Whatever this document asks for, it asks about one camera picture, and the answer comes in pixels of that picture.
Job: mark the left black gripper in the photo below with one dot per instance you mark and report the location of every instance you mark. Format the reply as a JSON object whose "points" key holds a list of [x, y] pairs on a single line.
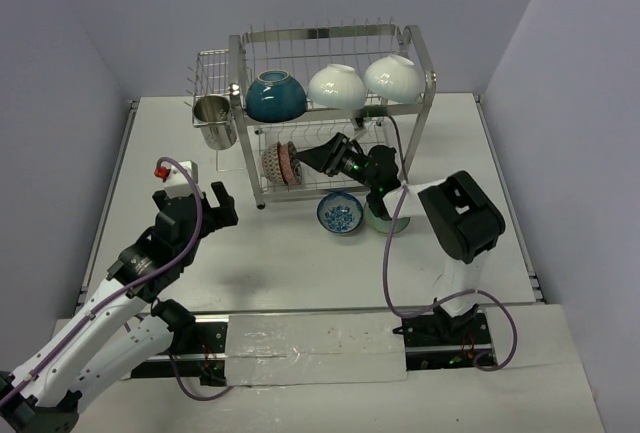
{"points": [[198, 210]]}

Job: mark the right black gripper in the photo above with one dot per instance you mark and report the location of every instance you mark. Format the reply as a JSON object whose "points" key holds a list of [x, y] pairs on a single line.
{"points": [[330, 156]]}

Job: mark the floral patterned dark bowl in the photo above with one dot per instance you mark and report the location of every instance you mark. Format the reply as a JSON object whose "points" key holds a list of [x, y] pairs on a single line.
{"points": [[290, 166]]}

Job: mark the geometric patterned bowl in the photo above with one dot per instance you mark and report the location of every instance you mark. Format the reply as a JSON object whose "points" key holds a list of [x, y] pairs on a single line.
{"points": [[270, 164]]}

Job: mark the blue patterned bowl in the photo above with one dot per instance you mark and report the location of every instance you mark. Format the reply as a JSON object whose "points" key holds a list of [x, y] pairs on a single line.
{"points": [[340, 213]]}

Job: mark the white bowl top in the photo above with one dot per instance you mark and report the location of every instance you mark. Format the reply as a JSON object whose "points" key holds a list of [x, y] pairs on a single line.
{"points": [[337, 86]]}

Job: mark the teal bowl tan interior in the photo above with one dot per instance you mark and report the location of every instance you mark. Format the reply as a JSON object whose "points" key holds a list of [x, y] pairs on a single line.
{"points": [[275, 97]]}

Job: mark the pale green bowl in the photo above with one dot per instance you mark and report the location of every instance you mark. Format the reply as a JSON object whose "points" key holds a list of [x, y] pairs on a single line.
{"points": [[383, 226]]}

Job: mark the white bowl dark rim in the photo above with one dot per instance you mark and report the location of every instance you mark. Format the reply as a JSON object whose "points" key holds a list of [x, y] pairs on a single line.
{"points": [[395, 78]]}

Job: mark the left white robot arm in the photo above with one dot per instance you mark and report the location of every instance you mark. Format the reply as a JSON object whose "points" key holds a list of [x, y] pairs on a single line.
{"points": [[122, 325]]}

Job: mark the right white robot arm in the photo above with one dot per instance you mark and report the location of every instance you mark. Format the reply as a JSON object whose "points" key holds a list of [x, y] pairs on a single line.
{"points": [[466, 223]]}

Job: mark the steel two-tier dish rack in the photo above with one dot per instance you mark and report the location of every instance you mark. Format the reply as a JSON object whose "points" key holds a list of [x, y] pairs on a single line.
{"points": [[302, 52]]}

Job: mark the steel utensil cup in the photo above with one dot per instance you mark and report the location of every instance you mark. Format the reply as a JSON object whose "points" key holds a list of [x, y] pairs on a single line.
{"points": [[213, 118]]}

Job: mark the white taped board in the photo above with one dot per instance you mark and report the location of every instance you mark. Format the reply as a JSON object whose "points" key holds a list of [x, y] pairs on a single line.
{"points": [[284, 350]]}

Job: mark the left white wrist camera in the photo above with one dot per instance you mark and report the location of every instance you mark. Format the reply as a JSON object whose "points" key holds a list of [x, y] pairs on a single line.
{"points": [[175, 184]]}

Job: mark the wire side basket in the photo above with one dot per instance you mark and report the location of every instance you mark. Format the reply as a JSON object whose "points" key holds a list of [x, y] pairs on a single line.
{"points": [[209, 76]]}

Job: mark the black mounting rail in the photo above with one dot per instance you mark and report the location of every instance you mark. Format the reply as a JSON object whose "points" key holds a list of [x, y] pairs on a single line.
{"points": [[203, 359]]}

